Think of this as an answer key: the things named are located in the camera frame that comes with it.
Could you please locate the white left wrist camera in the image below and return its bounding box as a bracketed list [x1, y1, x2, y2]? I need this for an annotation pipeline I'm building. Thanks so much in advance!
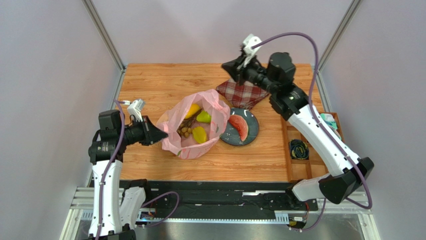
[125, 98, 146, 122]

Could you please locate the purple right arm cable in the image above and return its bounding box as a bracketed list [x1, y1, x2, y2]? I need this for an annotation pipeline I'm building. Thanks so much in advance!
[252, 31, 374, 233]

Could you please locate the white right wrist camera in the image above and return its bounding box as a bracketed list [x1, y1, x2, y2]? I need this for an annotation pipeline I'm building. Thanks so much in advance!
[240, 34, 262, 68]

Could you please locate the fake watermelon slice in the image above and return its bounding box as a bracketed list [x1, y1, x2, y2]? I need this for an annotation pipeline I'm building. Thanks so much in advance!
[228, 114, 249, 142]

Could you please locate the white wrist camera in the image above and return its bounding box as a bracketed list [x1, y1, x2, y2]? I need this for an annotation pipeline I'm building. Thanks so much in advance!
[240, 34, 262, 68]
[125, 98, 146, 122]

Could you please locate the yellow green fake mango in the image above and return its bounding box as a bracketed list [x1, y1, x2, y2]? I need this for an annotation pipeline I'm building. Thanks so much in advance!
[192, 126, 208, 144]

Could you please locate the red plaid cloth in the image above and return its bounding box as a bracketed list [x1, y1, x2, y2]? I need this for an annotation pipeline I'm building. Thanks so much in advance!
[215, 78, 270, 110]

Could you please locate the pink plastic bag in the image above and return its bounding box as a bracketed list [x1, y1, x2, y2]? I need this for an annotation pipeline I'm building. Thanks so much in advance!
[156, 89, 230, 160]

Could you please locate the green fake fruit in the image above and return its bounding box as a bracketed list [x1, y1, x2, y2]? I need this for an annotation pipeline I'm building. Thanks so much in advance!
[195, 110, 212, 124]

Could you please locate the upper green white sock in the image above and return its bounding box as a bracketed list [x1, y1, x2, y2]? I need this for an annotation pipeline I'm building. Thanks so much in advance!
[320, 113, 342, 140]

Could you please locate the blue patterned rolled sock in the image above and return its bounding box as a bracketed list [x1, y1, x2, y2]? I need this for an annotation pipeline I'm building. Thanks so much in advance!
[289, 139, 310, 160]

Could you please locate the fake grape bunch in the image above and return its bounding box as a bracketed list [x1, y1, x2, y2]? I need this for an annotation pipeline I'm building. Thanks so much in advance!
[176, 119, 196, 139]

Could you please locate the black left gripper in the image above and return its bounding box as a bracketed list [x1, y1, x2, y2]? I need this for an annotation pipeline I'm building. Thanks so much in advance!
[117, 115, 168, 146]

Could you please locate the wooden compartment tray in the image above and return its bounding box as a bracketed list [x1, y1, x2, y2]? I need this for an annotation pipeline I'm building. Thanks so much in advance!
[281, 120, 328, 182]

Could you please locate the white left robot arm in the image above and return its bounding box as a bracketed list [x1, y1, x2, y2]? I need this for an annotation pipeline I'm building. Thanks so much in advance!
[87, 110, 168, 240]

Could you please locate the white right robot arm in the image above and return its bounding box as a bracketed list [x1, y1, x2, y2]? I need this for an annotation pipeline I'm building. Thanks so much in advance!
[221, 52, 375, 205]

